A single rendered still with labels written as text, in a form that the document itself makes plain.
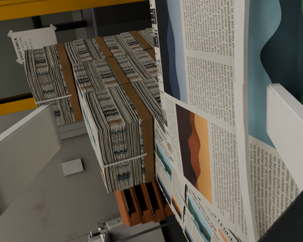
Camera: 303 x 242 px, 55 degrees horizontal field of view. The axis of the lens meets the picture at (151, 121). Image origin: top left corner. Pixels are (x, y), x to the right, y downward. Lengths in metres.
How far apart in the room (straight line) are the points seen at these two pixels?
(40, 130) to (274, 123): 0.13
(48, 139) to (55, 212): 7.17
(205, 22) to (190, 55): 0.04
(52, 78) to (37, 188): 5.88
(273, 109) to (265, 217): 0.10
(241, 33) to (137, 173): 1.18
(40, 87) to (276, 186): 1.51
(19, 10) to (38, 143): 1.88
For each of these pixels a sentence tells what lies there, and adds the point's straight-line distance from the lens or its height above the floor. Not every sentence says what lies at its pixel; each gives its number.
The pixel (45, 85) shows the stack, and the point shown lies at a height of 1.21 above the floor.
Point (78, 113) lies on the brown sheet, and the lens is 1.76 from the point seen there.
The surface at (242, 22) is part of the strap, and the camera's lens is 0.18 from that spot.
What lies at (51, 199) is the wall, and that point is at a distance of 7.35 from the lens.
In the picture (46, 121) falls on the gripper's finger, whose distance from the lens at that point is 0.19.
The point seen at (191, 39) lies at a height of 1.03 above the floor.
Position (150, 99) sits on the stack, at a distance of 1.25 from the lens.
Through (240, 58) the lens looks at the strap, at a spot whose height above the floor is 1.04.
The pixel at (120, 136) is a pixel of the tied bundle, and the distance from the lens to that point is 1.14.
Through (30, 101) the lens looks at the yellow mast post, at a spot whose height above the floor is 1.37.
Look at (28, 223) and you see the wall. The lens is 7.44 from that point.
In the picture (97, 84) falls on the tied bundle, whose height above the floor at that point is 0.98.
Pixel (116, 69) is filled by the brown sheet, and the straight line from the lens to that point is 1.48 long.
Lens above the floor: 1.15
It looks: 15 degrees down
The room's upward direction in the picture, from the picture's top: 104 degrees counter-clockwise
